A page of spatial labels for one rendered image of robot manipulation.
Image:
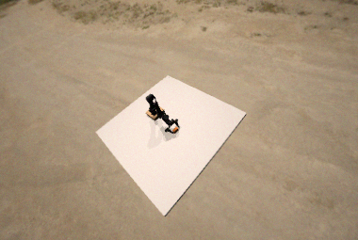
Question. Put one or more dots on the orange block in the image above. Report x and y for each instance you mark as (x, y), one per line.
(175, 130)

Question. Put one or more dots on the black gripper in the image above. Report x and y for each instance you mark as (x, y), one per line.
(168, 128)

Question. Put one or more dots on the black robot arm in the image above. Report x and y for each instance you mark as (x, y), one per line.
(155, 109)

